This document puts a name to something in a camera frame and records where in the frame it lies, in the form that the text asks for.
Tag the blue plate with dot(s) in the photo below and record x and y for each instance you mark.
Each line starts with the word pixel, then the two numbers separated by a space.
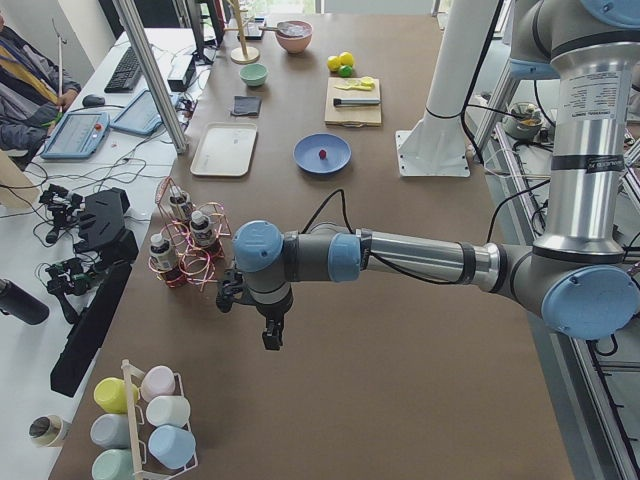
pixel 306 153

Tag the dark drink bottle one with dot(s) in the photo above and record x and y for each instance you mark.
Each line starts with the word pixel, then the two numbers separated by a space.
pixel 164 260

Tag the black computer mouse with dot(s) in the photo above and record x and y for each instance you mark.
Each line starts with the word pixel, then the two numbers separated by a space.
pixel 91 101

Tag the yellow lemon near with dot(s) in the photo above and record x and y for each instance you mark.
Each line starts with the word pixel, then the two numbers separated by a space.
pixel 333 63

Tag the green bowl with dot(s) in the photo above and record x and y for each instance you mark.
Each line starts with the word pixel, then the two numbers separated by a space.
pixel 253 75

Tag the dark drink bottle two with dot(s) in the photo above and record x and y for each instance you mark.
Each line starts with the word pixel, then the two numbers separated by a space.
pixel 203 233

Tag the black keyboard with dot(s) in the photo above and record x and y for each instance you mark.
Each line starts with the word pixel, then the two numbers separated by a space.
pixel 126 75

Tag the black water bottle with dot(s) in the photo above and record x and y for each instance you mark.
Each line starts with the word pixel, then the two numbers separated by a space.
pixel 22 305

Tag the blue teach pendant far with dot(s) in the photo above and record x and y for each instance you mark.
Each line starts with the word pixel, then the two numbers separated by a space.
pixel 139 117

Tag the blue teach pendant near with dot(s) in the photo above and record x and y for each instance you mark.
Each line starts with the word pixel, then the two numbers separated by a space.
pixel 77 136

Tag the yellow plastic knife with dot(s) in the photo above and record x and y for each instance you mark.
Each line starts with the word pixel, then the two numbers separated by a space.
pixel 343 87

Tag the white cup rack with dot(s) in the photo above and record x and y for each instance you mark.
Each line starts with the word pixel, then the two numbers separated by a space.
pixel 145 466

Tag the tape roll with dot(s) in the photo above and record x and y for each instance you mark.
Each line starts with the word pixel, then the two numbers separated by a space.
pixel 48 431

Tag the dark drink bottle three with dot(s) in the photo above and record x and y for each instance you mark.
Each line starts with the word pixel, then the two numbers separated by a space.
pixel 180 203

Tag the yellow lemon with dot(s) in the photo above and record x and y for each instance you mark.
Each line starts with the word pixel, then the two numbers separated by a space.
pixel 346 59
pixel 333 63

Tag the blue cup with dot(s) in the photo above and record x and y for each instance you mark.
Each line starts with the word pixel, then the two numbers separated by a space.
pixel 173 447

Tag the pink cup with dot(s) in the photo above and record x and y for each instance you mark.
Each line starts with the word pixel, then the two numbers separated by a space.
pixel 158 381

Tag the green lime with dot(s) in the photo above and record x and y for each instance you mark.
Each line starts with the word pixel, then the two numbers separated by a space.
pixel 345 71

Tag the grey cup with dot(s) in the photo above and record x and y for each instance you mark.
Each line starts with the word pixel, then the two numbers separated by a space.
pixel 111 431

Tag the wooden cup stand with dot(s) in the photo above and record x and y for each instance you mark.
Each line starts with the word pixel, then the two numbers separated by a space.
pixel 244 54

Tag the seated person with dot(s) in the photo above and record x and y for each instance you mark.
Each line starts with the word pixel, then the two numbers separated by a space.
pixel 34 93

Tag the blue teach pendant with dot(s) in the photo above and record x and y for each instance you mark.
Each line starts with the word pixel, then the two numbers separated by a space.
pixel 139 117
pixel 77 136

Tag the grey folded cloth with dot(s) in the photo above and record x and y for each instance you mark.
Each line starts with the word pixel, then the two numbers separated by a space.
pixel 246 106

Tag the white cup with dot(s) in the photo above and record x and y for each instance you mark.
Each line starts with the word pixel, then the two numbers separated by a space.
pixel 168 410

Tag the wooden cutting board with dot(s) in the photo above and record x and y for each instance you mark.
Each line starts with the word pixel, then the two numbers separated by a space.
pixel 356 115

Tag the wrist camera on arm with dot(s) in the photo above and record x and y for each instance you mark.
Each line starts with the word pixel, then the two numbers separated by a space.
pixel 231 290

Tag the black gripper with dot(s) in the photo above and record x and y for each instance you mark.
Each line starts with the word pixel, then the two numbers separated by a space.
pixel 270 315

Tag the lemon half upper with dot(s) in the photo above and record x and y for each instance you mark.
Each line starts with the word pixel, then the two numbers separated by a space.
pixel 368 82

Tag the mint green cup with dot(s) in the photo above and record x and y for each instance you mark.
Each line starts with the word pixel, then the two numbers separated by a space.
pixel 113 464

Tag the cream rabbit tray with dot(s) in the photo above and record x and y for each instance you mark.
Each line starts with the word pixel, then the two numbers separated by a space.
pixel 224 150

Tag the white pillar mount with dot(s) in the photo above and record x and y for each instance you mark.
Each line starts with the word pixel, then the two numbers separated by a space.
pixel 436 146

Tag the pink bowl with ice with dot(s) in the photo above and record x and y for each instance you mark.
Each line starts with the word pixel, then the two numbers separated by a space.
pixel 294 45

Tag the copper wire bottle rack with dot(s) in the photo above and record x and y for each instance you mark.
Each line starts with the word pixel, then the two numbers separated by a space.
pixel 197 265

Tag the metal ice scoop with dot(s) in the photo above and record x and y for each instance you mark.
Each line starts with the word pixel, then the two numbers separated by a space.
pixel 272 29

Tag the yellow cup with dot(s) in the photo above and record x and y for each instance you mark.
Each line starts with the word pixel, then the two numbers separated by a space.
pixel 110 395

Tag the yellow lemon far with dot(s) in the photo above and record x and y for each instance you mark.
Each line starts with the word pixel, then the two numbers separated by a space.
pixel 346 59

